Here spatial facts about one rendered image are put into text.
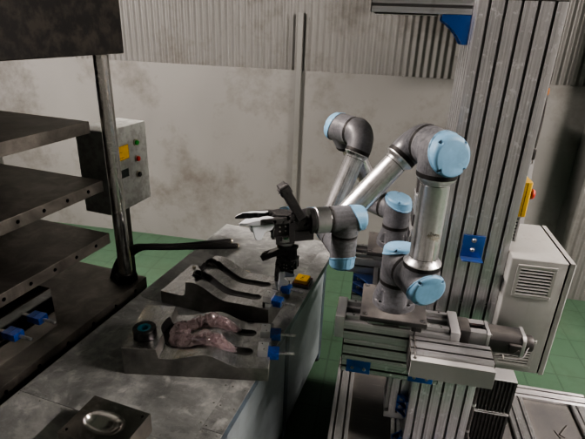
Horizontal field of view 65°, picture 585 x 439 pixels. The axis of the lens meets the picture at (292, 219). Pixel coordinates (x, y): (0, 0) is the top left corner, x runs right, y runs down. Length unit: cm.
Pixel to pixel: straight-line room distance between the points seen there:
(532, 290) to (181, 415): 125
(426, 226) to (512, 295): 54
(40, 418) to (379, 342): 112
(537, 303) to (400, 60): 242
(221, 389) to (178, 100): 299
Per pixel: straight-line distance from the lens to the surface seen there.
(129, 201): 242
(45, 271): 202
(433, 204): 138
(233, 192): 424
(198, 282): 198
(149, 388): 172
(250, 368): 167
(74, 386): 179
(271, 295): 191
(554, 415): 280
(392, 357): 177
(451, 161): 132
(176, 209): 452
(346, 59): 383
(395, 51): 381
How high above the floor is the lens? 194
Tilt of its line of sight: 23 degrees down
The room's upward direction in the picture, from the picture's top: 2 degrees clockwise
